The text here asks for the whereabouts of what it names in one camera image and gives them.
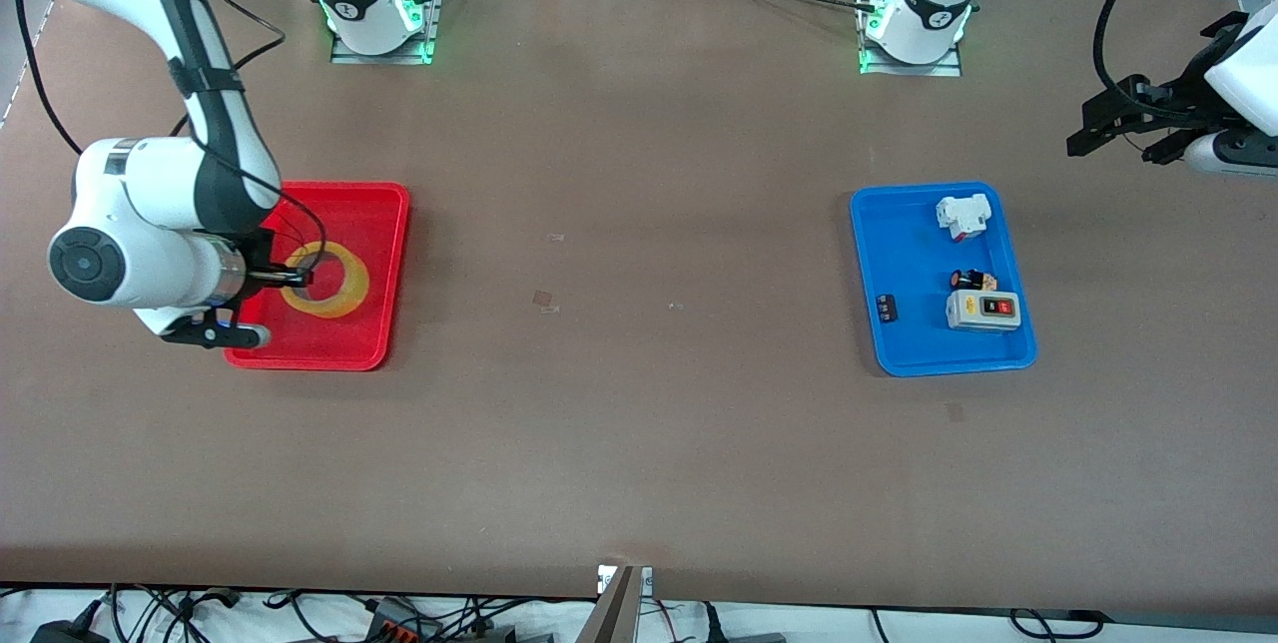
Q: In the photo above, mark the white electrical plug block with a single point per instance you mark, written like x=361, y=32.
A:
x=964, y=216

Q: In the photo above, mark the orange black connector box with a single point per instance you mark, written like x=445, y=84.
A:
x=399, y=621

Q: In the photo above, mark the small black terminal block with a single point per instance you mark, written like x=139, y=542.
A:
x=887, y=308

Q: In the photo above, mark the black power adapter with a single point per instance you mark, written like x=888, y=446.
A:
x=70, y=631

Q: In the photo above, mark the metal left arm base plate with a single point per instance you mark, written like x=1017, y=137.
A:
x=944, y=70

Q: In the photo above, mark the grey push button switch box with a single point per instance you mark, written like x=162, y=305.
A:
x=983, y=310

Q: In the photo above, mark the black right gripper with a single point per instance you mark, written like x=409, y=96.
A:
x=260, y=256

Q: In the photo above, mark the blue plastic tray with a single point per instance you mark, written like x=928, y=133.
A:
x=924, y=333

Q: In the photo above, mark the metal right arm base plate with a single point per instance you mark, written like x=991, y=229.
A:
x=384, y=58

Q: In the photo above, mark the yellow clear tape roll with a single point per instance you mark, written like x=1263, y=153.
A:
x=354, y=289

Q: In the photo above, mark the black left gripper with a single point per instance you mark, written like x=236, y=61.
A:
x=1191, y=88

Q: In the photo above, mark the red plastic tray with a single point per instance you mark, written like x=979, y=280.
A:
x=379, y=254

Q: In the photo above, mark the aluminium profile bar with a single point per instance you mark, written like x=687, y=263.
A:
x=617, y=613

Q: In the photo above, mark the small black red component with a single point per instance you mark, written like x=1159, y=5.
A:
x=970, y=280

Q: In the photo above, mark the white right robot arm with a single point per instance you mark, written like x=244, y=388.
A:
x=150, y=194

